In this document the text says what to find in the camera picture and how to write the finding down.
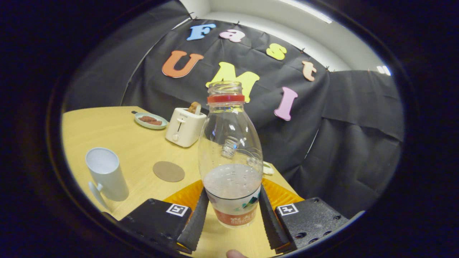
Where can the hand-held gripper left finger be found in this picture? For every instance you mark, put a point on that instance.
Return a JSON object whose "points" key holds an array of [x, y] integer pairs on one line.
{"points": [[195, 225]]}

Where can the long ceiling light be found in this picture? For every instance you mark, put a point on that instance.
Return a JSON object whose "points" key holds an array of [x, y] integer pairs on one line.
{"points": [[308, 11]]}

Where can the round brown coaster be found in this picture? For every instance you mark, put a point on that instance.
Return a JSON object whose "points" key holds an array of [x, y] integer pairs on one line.
{"points": [[168, 171]]}

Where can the white toaster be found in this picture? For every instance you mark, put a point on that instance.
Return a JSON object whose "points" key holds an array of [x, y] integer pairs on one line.
{"points": [[184, 130]]}

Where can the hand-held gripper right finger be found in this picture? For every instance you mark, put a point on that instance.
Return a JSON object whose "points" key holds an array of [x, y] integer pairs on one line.
{"points": [[270, 225]]}

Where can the white cup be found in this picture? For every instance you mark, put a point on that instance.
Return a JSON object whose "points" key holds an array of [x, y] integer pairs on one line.
{"points": [[107, 175]]}

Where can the brown meat piece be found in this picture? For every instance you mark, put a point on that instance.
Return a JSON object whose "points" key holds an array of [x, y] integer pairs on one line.
{"points": [[156, 123], [147, 118]]}

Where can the pale green plate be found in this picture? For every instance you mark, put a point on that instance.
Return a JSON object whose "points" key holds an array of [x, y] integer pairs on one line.
{"points": [[143, 123]]}

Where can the clear plastic juice bottle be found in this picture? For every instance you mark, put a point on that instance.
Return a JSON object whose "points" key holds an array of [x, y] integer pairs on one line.
{"points": [[231, 186]]}

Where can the small ceiling light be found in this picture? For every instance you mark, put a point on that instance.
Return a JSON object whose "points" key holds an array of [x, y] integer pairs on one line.
{"points": [[383, 70]]}

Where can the toasted bread slice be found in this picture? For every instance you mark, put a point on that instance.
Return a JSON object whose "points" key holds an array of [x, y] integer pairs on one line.
{"points": [[194, 108]]}

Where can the black backdrop cloth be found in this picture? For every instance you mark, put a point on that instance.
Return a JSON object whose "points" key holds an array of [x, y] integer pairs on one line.
{"points": [[322, 143]]}

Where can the white divided bean dish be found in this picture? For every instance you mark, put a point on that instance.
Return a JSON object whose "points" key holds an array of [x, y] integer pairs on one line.
{"points": [[268, 168]]}

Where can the wooden table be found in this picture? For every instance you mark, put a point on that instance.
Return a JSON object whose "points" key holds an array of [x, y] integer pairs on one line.
{"points": [[107, 132]]}

